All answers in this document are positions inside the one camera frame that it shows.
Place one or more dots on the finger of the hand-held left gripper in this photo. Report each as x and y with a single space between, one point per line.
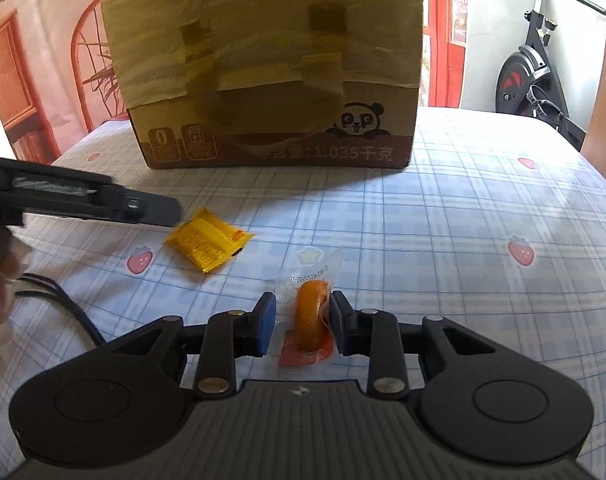
133 207

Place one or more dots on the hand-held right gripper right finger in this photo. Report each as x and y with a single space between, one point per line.
335 320

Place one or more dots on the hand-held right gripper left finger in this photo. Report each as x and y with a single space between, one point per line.
268 322

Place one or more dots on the clear sausage packet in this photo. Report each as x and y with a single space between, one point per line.
310 315

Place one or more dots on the small yellow foil packet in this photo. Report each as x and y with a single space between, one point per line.
205 240

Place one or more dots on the brown cardboard box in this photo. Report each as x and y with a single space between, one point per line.
263 60

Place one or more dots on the checked strawberry tablecloth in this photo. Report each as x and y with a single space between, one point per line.
433 235

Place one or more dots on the printed room backdrop cloth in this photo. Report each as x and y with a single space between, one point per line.
43 35

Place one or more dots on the black exercise bike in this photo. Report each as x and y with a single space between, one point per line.
520 75

